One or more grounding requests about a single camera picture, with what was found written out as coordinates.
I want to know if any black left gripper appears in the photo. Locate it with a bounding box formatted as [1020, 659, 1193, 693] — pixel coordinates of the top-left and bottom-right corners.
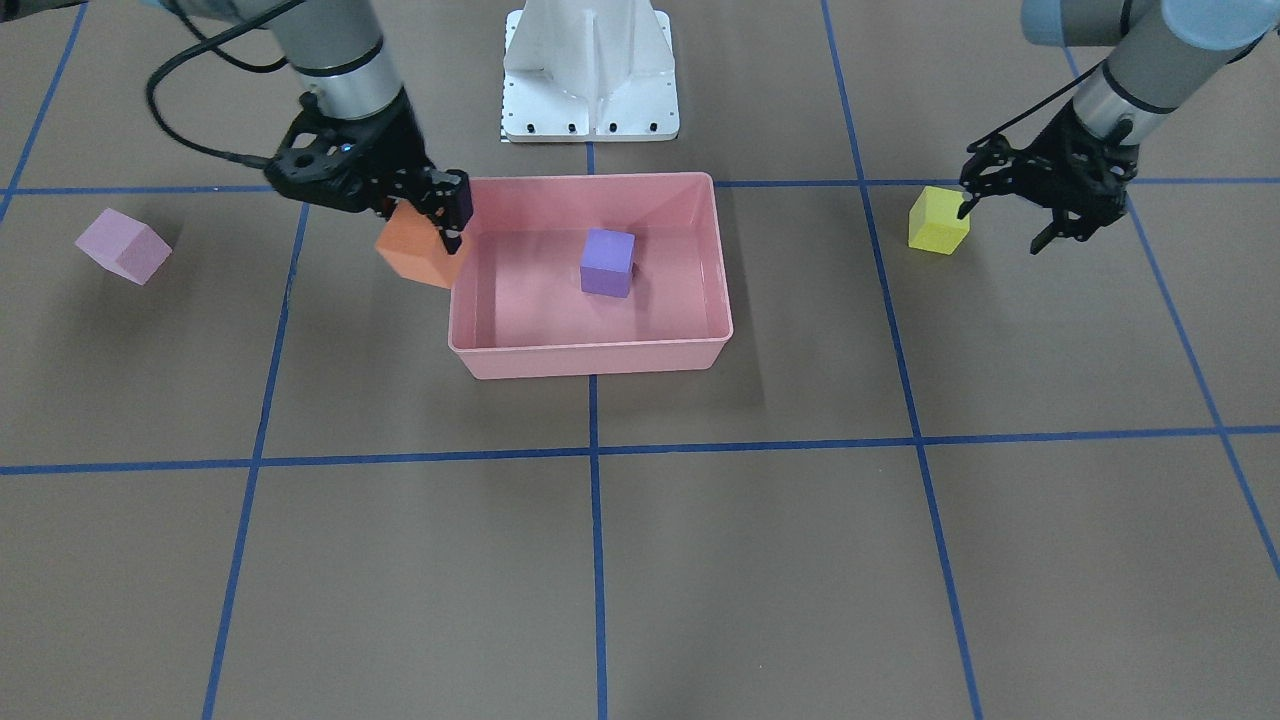
[957, 101, 1140, 256]

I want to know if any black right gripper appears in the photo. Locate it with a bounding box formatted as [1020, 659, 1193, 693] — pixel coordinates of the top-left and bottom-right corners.
[264, 90, 474, 255]

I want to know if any orange foam block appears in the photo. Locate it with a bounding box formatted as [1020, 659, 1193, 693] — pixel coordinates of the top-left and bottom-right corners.
[375, 201, 471, 290]

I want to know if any yellow foam block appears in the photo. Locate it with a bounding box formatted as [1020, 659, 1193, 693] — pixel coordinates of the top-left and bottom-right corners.
[908, 186, 970, 256]

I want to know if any purple foam block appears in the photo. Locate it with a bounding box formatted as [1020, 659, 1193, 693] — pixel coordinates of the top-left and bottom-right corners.
[579, 228, 636, 299]

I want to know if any pink foam block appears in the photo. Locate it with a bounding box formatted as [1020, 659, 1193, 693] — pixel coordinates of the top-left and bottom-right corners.
[76, 208, 173, 286]

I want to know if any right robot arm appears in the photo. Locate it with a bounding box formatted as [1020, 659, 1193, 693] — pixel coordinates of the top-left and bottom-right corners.
[143, 1, 474, 255]

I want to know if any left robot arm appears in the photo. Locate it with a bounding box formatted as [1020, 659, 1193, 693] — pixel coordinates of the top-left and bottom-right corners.
[957, 1, 1279, 254]

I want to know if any pink plastic bin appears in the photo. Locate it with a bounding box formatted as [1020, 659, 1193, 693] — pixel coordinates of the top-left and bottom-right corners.
[448, 172, 733, 380]

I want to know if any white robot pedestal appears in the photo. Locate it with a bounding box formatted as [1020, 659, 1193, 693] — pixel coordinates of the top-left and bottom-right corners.
[500, 1, 681, 143]

